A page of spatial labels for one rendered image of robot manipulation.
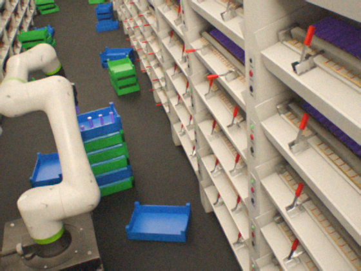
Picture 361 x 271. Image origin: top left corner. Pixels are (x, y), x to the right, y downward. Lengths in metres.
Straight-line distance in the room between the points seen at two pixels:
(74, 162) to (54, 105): 0.22
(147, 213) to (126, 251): 0.28
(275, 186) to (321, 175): 0.28
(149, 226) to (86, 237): 0.56
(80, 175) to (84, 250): 0.29
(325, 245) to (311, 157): 0.21
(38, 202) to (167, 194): 1.00
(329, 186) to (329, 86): 0.20
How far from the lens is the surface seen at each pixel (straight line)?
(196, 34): 1.65
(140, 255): 1.99
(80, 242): 1.61
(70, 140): 1.49
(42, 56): 1.94
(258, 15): 0.94
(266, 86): 1.01
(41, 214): 1.49
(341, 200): 0.81
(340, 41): 0.87
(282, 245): 1.22
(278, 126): 1.01
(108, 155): 2.23
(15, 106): 1.55
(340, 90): 0.75
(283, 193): 1.10
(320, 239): 0.99
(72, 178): 1.48
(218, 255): 1.93
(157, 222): 2.12
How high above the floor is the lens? 1.46
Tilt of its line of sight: 32 degrees down
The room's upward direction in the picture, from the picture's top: 8 degrees counter-clockwise
